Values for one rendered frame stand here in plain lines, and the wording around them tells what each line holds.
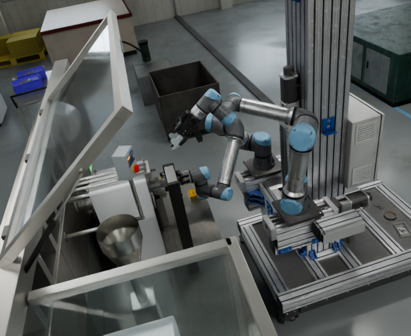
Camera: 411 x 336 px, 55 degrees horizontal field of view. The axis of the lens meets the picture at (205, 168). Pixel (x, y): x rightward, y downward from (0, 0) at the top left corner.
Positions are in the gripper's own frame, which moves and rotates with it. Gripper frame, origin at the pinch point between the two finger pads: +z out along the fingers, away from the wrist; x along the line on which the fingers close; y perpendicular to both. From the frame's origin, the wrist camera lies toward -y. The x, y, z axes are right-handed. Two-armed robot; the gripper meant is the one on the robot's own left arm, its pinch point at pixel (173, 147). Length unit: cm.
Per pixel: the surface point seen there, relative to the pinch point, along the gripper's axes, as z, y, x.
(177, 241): 36.2, -27.5, 20.3
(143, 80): 64, -71, -366
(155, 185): 9.7, 8.7, 29.8
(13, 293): 18, 56, 103
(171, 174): -2.2, 10.6, 37.7
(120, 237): 15, 25, 68
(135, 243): 8, 26, 79
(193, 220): 27.2, -35.1, 7.7
